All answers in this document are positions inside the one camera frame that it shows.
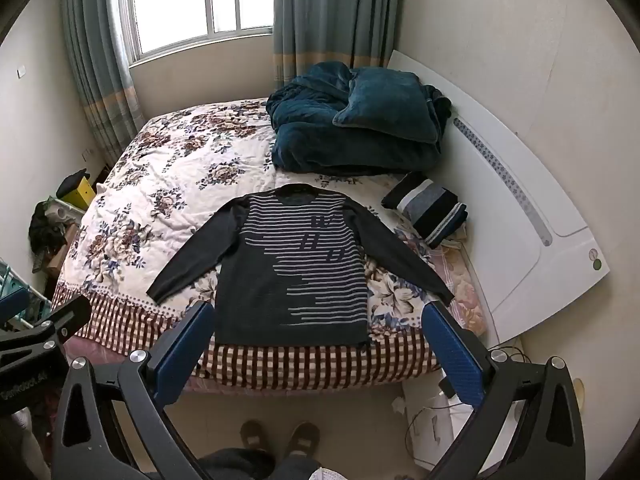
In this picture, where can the window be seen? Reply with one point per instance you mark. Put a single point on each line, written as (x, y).
(200, 0)

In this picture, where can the white box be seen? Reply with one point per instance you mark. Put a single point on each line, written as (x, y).
(430, 425)

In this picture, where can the dark clothes heap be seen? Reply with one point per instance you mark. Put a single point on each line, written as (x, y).
(45, 235)

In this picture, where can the folded striped clothes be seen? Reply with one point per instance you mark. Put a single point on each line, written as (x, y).
(425, 205)

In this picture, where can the black plug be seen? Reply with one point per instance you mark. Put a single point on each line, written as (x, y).
(446, 387)

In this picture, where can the white headboard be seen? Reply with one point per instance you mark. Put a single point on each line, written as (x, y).
(500, 240)

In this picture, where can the teal fleece blanket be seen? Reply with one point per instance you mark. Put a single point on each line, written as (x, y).
(310, 145)

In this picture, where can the person's right shoe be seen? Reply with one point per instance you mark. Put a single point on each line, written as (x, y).
(304, 437)

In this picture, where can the grey-green curtain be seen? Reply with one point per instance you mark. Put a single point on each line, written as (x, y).
(330, 10)
(95, 60)

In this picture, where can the floral bedspread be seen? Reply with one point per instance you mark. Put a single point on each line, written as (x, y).
(165, 160)

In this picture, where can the person's shoe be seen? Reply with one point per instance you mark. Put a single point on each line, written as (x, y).
(253, 435)
(304, 437)

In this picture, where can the person's dark trousers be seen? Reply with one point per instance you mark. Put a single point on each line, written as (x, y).
(240, 465)

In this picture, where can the teal drying rack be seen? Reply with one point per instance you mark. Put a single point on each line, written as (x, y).
(20, 280)

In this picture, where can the teal pillow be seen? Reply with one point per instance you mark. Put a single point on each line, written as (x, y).
(385, 105)

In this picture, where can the dark striped sweater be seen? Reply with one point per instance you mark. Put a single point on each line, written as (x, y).
(280, 300)

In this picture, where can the yellow box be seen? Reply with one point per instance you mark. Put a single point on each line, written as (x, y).
(82, 195)

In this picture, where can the pink bed sheet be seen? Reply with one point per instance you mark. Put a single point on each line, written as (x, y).
(462, 280)

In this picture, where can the person's left shoe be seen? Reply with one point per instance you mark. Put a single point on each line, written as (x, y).
(253, 435)

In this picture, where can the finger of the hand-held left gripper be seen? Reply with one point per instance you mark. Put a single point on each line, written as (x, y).
(60, 322)
(12, 305)

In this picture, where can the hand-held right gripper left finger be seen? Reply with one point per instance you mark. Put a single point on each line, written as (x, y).
(184, 357)

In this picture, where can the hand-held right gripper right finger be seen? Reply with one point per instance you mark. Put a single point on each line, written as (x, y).
(452, 355)

